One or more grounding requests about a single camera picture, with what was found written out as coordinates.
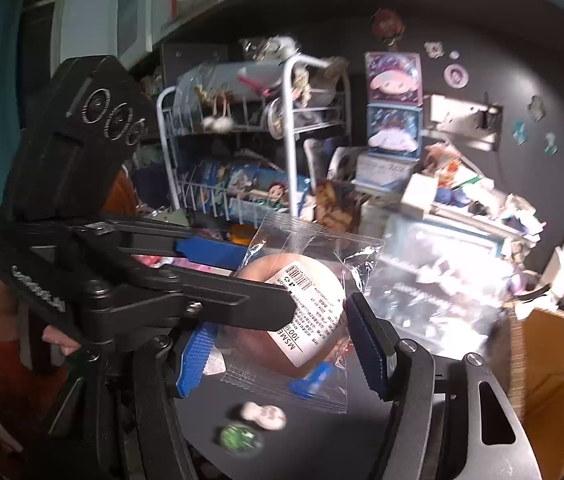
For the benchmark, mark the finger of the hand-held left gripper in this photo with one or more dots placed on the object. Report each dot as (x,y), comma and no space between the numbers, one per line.
(242,302)
(207,254)

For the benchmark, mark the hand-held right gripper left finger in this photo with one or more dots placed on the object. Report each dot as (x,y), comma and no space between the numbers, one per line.
(194,360)

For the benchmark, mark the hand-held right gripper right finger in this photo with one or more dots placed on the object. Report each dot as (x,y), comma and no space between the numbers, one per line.
(367,350)

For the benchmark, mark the bun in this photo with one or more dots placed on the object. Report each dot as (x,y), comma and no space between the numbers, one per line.
(307,280)

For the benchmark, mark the person's left hand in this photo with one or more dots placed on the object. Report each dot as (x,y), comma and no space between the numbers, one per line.
(58,338)

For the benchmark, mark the anime printed box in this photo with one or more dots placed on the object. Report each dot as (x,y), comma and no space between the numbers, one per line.
(247,185)

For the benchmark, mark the small white figure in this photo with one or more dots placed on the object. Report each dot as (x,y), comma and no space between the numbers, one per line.
(263,412)

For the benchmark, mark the green round badge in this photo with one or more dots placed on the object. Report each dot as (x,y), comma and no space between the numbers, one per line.
(239,436)

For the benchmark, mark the clear plastic sleeve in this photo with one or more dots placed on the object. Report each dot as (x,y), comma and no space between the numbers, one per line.
(436,270)

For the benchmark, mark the small white box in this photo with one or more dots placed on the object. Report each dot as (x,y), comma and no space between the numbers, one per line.
(419,188)

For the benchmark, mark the white printed box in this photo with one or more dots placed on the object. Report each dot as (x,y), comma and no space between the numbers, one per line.
(379,170)

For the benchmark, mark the cardboard box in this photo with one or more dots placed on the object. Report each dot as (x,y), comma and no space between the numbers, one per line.
(551,355)

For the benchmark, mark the pile of small trinkets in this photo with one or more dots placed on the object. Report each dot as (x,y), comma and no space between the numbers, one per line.
(486,200)

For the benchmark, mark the blue character box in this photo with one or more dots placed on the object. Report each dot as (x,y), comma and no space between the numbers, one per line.
(394,127)

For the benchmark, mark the pink character box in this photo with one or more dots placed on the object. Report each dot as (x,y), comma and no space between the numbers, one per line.
(392,77)

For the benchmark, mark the red-haired hanging figure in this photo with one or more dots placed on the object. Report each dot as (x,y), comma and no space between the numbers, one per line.
(386,22)

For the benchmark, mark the white wall bracket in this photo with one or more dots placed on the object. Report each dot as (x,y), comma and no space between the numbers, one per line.
(461,116)

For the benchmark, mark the round wall badge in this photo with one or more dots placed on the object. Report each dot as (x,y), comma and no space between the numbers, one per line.
(454,75)

